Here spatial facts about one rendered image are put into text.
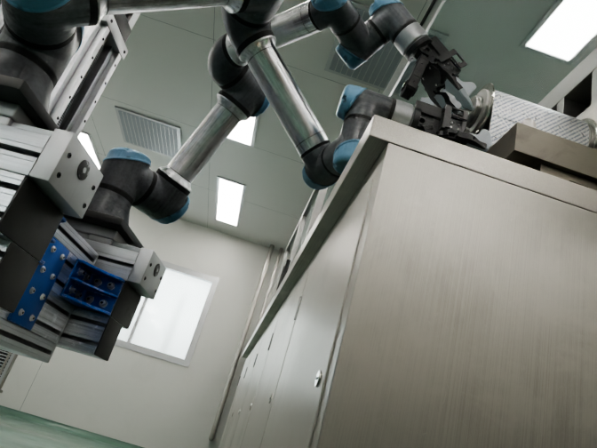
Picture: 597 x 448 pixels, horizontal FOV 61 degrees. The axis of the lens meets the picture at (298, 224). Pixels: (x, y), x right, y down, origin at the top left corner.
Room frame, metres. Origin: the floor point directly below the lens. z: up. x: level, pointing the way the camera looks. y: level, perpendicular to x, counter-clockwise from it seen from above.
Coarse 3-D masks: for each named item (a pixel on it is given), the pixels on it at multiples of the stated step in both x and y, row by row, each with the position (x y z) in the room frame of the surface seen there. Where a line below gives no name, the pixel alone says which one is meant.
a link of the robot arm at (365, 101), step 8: (352, 88) 0.83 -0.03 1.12; (360, 88) 0.84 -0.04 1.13; (344, 96) 0.84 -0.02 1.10; (352, 96) 0.83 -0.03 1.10; (360, 96) 0.83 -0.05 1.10; (368, 96) 0.83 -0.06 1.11; (376, 96) 0.83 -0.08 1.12; (384, 96) 0.84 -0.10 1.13; (344, 104) 0.84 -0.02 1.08; (352, 104) 0.84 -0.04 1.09; (360, 104) 0.84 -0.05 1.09; (368, 104) 0.83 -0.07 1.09; (376, 104) 0.83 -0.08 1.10; (384, 104) 0.83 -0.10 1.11; (392, 104) 0.84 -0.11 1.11; (336, 112) 0.88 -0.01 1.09; (344, 112) 0.86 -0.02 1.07; (352, 112) 0.84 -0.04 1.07; (360, 112) 0.83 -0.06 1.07; (368, 112) 0.83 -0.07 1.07; (376, 112) 0.84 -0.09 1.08; (384, 112) 0.84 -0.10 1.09; (392, 112) 0.84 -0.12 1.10
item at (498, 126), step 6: (492, 120) 0.89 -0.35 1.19; (498, 120) 0.89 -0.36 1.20; (504, 120) 0.89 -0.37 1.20; (492, 126) 0.89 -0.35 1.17; (498, 126) 0.89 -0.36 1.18; (504, 126) 0.89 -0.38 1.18; (510, 126) 0.89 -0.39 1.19; (492, 132) 0.89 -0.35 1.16; (498, 132) 0.89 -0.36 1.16; (504, 132) 0.89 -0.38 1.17; (492, 138) 0.89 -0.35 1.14; (498, 138) 0.89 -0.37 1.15
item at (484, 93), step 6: (486, 90) 0.90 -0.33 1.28; (480, 96) 0.93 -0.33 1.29; (486, 96) 0.89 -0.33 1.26; (486, 102) 0.89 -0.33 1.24; (486, 108) 0.90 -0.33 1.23; (480, 114) 0.91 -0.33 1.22; (480, 120) 0.91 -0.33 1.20; (474, 126) 0.93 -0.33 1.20; (486, 126) 0.92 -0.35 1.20; (588, 126) 0.91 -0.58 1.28
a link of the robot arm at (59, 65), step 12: (0, 36) 0.74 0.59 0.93; (12, 36) 0.73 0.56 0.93; (72, 36) 0.74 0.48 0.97; (36, 48) 0.74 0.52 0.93; (48, 48) 0.74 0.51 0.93; (60, 48) 0.75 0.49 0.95; (72, 48) 0.78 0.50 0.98; (48, 60) 0.76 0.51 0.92; (60, 60) 0.78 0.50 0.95; (60, 72) 0.80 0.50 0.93
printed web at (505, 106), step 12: (504, 96) 0.89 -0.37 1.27; (492, 108) 0.89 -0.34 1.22; (504, 108) 0.89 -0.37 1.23; (516, 108) 0.89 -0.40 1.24; (528, 108) 0.89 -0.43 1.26; (540, 108) 0.90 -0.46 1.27; (516, 120) 0.89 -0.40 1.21; (540, 120) 0.89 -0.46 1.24; (552, 120) 0.89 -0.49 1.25; (564, 120) 0.90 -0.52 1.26; (576, 120) 0.90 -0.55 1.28; (552, 132) 0.89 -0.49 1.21; (564, 132) 0.90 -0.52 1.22; (576, 132) 0.90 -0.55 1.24; (588, 132) 0.90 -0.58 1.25; (588, 144) 0.90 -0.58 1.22
